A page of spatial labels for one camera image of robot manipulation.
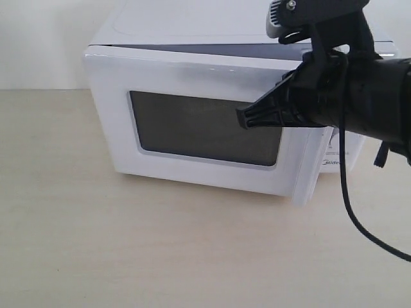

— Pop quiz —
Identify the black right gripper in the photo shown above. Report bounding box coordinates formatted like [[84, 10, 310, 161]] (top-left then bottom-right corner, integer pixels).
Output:
[[235, 47, 399, 144]]

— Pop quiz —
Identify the white microwave door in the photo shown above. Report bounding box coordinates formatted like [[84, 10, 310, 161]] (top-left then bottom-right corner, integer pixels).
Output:
[[83, 46, 331, 205]]

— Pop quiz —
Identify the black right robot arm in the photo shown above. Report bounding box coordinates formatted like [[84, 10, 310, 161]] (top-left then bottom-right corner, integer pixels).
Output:
[[236, 51, 410, 167]]

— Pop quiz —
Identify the white Midea microwave body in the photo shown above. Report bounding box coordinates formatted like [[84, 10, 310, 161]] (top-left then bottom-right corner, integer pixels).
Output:
[[89, 0, 401, 180]]

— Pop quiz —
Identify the black camera cable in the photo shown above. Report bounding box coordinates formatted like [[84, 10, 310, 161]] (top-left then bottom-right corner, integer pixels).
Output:
[[333, 47, 411, 262]]

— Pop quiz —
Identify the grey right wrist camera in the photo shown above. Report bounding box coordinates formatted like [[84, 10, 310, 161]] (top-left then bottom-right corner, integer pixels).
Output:
[[266, 1, 320, 44]]

